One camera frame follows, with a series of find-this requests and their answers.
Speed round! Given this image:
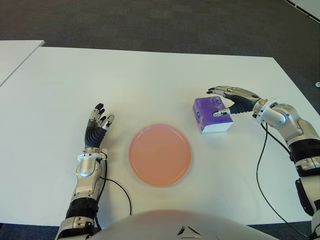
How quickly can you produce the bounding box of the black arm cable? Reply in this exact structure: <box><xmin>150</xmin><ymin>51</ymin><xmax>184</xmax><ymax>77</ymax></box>
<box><xmin>255</xmin><ymin>119</ymin><xmax>312</xmax><ymax>238</ymax></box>
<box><xmin>93</xmin><ymin>157</ymin><xmax>133</xmax><ymax>231</ymax></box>

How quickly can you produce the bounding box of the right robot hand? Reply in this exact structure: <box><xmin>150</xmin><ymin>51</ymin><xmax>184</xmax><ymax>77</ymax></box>
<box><xmin>206</xmin><ymin>85</ymin><xmax>269</xmax><ymax>118</ymax></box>

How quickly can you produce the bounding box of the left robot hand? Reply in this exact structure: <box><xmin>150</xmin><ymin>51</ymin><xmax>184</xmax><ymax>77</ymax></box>
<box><xmin>84</xmin><ymin>102</ymin><xmax>116</xmax><ymax>150</ymax></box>

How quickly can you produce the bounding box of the white side table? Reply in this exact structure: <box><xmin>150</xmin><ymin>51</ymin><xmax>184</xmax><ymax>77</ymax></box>
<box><xmin>0</xmin><ymin>39</ymin><xmax>45</xmax><ymax>87</ymax></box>

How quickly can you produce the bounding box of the pink round plate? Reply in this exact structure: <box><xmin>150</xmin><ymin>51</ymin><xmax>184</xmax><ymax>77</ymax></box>
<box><xmin>128</xmin><ymin>123</ymin><xmax>193</xmax><ymax>187</ymax></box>

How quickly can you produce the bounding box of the white slotted panel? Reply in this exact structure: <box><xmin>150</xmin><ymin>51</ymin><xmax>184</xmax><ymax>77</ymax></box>
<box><xmin>287</xmin><ymin>0</ymin><xmax>320</xmax><ymax>18</ymax></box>

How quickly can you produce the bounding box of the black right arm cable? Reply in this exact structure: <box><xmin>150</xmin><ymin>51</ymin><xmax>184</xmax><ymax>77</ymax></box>
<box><xmin>255</xmin><ymin>119</ymin><xmax>312</xmax><ymax>238</ymax></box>

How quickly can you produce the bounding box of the purple tissue paper pack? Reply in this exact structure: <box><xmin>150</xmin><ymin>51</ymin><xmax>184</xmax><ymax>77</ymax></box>
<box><xmin>191</xmin><ymin>96</ymin><xmax>235</xmax><ymax>135</ymax></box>

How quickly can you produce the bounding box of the silver robot torso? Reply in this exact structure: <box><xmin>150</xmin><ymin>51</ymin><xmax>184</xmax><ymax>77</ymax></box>
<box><xmin>93</xmin><ymin>209</ymin><xmax>311</xmax><ymax>240</ymax></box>

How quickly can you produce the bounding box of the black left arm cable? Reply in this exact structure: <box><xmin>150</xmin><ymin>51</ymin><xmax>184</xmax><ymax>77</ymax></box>
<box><xmin>93</xmin><ymin>157</ymin><xmax>133</xmax><ymax>231</ymax></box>

